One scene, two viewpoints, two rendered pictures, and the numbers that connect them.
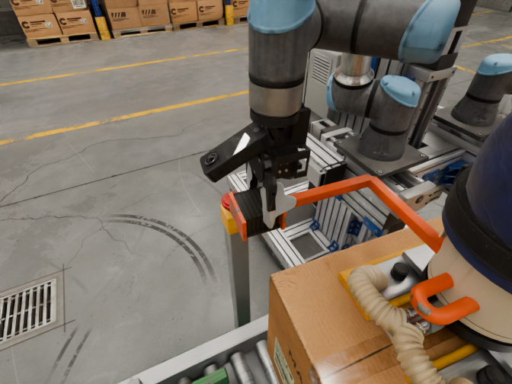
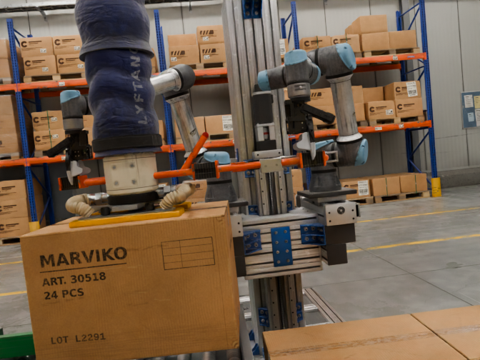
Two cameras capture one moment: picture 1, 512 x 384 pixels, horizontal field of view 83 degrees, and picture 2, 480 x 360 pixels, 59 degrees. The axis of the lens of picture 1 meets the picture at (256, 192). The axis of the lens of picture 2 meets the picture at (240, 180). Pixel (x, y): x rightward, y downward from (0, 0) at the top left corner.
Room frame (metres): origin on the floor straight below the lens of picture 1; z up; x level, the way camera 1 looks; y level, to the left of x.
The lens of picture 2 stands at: (-0.96, -1.23, 1.23)
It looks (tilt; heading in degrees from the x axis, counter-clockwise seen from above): 3 degrees down; 21
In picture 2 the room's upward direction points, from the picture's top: 6 degrees counter-clockwise
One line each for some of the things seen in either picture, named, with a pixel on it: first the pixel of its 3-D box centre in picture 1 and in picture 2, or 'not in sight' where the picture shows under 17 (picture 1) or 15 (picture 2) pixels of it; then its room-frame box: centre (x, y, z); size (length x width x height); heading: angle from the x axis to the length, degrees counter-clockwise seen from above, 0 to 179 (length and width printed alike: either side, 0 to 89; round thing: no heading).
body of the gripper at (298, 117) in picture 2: not in sight; (298, 116); (0.46, -0.91, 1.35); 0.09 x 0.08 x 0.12; 111
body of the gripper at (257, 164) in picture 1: (276, 142); (77, 146); (0.40, -0.03, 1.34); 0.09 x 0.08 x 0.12; 111
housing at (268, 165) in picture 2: not in sight; (270, 165); (0.41, -0.81, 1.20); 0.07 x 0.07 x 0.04; 21
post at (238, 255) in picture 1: (240, 296); not in sight; (0.59, 0.06, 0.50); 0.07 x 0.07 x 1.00; 25
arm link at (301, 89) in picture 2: not in sight; (298, 91); (0.46, -0.92, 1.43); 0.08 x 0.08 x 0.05
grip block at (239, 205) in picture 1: (256, 210); (73, 182); (0.39, 0.00, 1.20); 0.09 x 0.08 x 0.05; 21
